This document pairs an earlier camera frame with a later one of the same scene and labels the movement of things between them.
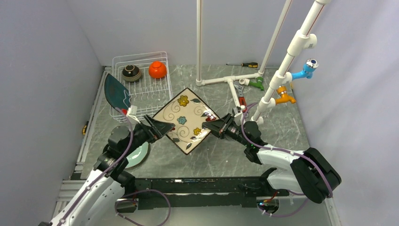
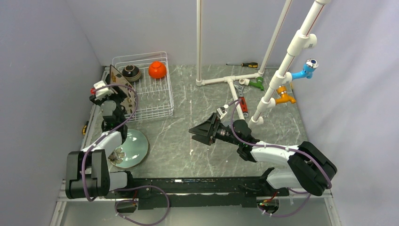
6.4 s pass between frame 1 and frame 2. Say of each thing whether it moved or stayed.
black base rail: stayed
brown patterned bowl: stayed
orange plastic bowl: stayed
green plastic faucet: stayed
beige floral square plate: moved
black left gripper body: moved
